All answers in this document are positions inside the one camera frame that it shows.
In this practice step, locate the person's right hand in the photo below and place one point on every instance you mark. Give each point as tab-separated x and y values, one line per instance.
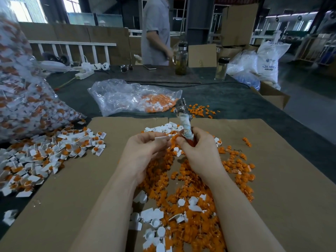
202	154

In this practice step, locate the person's left hand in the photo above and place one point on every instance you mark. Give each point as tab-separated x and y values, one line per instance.
140	154

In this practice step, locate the orange white plastic piece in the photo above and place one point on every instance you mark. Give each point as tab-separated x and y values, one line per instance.
98	151
102	134

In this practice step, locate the pile of orange and white parts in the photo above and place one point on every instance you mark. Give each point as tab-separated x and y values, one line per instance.
189	215

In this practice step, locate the pile of assembled white-orange parts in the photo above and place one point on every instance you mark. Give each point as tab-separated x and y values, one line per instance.
34	160

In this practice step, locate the person's right forearm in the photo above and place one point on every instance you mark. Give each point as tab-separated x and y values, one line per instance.
244	225

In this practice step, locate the person's left forearm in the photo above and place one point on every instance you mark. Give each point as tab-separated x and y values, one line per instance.
105	224

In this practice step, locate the scatter of orange offcuts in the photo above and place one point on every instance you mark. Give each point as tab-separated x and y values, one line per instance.
203	110

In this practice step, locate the small clear plastic bag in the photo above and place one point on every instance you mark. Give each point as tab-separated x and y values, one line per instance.
116	97

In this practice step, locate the black phone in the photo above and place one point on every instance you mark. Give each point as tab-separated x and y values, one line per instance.
149	67

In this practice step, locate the glass bottle with black lid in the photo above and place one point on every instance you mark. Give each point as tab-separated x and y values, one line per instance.
222	68

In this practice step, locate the open brown cardboard box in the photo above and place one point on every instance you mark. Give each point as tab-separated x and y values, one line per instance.
270	96

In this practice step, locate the brown cardboard sheet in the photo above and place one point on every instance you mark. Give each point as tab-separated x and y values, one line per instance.
303	185
57	194

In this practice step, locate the clear blue plastic bag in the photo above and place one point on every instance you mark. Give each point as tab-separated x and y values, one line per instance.
244	70

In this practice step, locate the open cardboard box with paper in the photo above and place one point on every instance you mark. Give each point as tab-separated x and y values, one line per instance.
136	59

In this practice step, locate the glass tea jar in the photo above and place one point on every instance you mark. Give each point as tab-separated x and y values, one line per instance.
181	58

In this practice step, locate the white power strip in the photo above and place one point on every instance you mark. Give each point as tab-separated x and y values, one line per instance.
85	73

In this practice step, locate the flat brown cardboard panel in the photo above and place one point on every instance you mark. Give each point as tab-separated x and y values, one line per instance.
202	55

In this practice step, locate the white woven sack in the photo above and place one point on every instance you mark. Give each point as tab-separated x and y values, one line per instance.
273	60

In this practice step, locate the large clear bag of seals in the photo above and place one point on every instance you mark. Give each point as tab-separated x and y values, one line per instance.
29	102

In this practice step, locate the white oval plastic device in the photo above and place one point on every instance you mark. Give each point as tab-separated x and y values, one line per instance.
52	66

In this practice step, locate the row of upright cardboard sheets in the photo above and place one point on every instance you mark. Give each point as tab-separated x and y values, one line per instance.
105	34

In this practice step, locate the dark steel pillar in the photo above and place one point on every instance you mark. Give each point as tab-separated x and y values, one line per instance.
200	21

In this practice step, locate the tall brown cardboard box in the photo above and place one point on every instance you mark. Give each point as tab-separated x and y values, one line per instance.
239	25

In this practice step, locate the white metal rack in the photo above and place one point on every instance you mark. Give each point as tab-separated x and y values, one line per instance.
317	48

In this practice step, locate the white railing frame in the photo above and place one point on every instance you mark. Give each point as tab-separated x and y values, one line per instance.
73	43

